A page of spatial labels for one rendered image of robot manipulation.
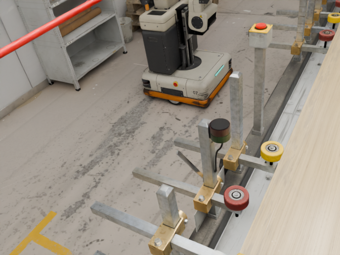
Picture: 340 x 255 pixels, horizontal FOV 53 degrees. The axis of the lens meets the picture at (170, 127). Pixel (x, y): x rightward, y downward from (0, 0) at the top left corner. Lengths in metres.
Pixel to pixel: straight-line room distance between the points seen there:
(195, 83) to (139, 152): 0.74
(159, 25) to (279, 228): 2.08
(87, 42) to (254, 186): 3.26
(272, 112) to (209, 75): 1.27
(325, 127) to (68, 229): 1.68
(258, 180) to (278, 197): 0.43
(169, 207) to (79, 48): 3.52
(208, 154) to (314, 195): 0.35
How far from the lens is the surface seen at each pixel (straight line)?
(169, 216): 0.94
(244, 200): 1.10
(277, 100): 1.87
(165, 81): 3.01
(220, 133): 0.98
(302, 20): 2.13
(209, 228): 1.30
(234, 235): 1.37
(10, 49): 0.38
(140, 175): 1.29
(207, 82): 2.89
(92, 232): 2.29
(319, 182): 1.19
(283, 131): 1.80
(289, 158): 1.25
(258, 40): 1.37
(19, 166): 3.02
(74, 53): 4.22
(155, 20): 2.82
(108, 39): 4.35
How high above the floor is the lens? 1.77
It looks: 38 degrees down
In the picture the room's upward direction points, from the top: 10 degrees counter-clockwise
